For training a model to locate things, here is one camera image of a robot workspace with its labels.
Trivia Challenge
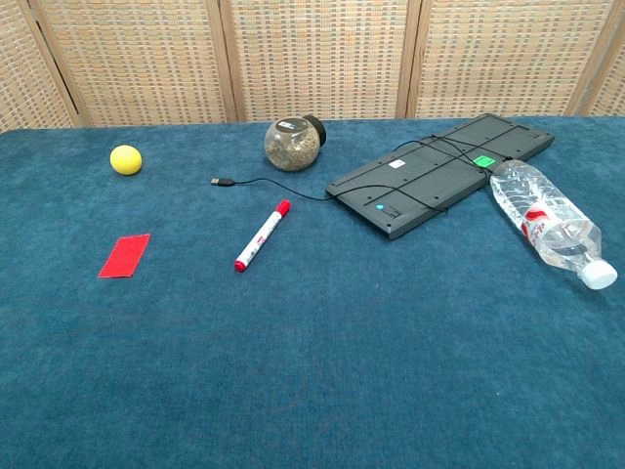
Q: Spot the blue table cloth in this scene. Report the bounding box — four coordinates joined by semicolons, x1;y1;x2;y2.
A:
0;115;625;469

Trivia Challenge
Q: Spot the red rectangular card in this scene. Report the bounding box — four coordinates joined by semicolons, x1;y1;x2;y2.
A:
98;234;151;279

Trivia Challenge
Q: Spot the round glass jar black lid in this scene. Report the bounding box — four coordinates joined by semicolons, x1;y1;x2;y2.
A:
264;114;327;173

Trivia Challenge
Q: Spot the clear plastic water bottle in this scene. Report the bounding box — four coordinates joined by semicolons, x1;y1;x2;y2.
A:
489;159;619;291

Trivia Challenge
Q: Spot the red whiteboard marker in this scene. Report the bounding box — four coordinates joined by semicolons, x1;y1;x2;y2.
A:
233;198;292;273

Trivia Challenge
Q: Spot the black computer keyboard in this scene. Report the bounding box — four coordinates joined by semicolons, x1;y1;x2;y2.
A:
325;113;556;240

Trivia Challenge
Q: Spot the woven folding screen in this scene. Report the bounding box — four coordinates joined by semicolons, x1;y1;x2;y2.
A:
0;0;625;133

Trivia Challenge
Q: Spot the black usb cable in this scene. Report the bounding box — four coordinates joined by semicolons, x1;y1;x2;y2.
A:
210;135;514;215

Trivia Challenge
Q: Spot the yellow foam ball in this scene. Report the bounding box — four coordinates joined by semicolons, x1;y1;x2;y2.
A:
109;145;144;176

